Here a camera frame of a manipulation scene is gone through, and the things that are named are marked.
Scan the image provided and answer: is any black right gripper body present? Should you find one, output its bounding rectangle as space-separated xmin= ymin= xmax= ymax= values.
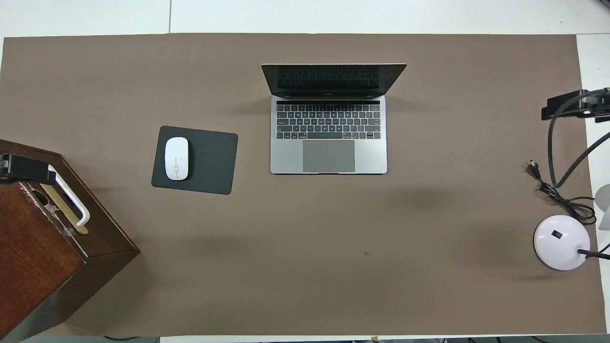
xmin=587 ymin=87 xmax=610 ymax=123

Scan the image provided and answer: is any grey aluminium laptop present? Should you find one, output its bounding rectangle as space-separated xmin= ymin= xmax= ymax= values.
xmin=261 ymin=63 xmax=407 ymax=175

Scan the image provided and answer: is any dark brown wooden box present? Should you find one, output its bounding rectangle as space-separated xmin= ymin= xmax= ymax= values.
xmin=0 ymin=139 xmax=141 ymax=343

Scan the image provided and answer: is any white desk lamp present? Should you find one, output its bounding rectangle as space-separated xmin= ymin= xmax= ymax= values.
xmin=533 ymin=185 xmax=610 ymax=271

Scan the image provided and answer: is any white computer mouse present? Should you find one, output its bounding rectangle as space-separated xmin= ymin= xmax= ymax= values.
xmin=164 ymin=137 xmax=190 ymax=181

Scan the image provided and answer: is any black mouse pad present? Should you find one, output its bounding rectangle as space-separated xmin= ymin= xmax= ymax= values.
xmin=151 ymin=125 xmax=239 ymax=195

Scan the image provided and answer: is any brown paper table mat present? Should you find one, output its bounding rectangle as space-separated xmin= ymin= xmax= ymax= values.
xmin=0 ymin=33 xmax=607 ymax=337

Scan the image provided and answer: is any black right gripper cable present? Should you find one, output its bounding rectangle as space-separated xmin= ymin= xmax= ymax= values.
xmin=547 ymin=88 xmax=610 ymax=189

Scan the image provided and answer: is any brass handle plate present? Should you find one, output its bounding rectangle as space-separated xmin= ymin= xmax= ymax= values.
xmin=30 ymin=181 xmax=89 ymax=235

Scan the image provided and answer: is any white box handle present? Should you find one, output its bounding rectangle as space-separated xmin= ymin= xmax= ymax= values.
xmin=48 ymin=164 xmax=91 ymax=227

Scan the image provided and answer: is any black lamp power cable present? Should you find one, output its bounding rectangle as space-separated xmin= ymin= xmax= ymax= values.
xmin=528 ymin=161 xmax=597 ymax=225

